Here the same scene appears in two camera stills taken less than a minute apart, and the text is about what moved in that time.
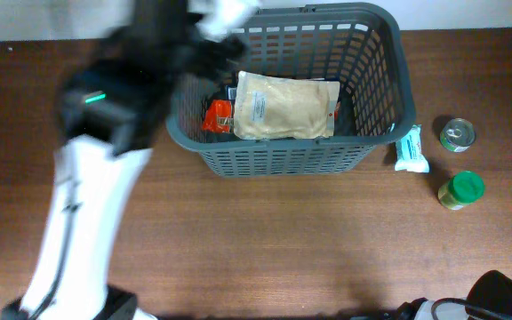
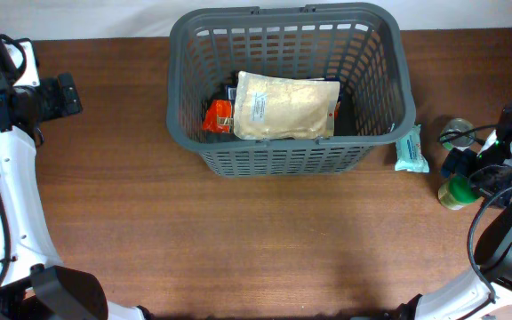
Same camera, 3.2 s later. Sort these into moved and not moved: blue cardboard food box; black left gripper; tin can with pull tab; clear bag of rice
Moved: black left gripper
Not moved: tin can with pull tab; blue cardboard food box; clear bag of rice
